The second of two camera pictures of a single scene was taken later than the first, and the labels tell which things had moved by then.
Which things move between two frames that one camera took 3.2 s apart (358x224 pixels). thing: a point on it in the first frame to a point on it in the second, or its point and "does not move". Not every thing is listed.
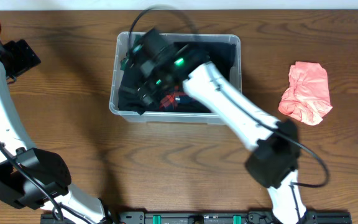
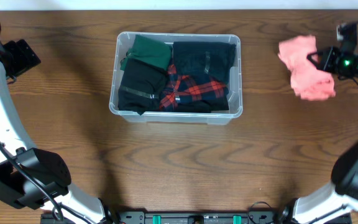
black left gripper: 23,58 does not move
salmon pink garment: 307,98 to 310,83
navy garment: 221,55 does not move
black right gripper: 148,89 to 325,63
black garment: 130,98 does not move
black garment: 193,105 does not move
